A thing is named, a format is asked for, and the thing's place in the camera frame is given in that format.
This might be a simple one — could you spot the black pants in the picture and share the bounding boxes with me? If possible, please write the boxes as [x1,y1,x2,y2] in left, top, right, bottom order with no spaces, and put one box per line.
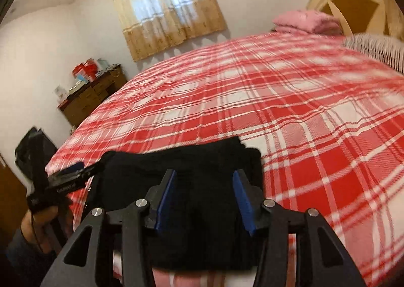
[84,137,263,271]

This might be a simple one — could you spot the white card on desk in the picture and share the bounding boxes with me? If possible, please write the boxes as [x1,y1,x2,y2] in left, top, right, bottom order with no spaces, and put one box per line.
[54,86,68,104]

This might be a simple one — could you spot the black chair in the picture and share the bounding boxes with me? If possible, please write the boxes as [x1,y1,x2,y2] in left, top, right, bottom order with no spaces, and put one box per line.
[14,126,58,182]

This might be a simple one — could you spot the red gift bag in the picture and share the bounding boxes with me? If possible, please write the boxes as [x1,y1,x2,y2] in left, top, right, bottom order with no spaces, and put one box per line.
[72,58,98,82]

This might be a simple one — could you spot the striped pillow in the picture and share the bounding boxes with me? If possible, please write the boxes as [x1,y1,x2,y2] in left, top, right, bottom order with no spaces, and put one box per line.
[343,33,404,74]

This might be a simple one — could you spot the cream wooden headboard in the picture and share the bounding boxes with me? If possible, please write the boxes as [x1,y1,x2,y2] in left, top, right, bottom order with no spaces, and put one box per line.
[307,0,403,41]

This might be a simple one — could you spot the centre window curtain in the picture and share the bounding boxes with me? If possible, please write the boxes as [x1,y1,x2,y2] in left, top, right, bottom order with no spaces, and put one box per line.
[112,0,227,62]

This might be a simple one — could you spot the pink folded blanket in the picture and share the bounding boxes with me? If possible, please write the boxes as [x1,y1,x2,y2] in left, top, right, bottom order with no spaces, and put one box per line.
[272,10,342,36]

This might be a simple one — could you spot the person left hand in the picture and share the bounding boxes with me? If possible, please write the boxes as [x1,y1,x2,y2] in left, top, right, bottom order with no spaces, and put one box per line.
[20,206,59,254]

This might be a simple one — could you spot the brown wooden desk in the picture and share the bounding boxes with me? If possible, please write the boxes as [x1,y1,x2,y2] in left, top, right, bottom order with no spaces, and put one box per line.
[58,64,127,128]

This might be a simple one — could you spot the red plaid bed sheet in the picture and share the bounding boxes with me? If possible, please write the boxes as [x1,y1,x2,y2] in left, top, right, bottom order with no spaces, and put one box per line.
[46,33,403,286]

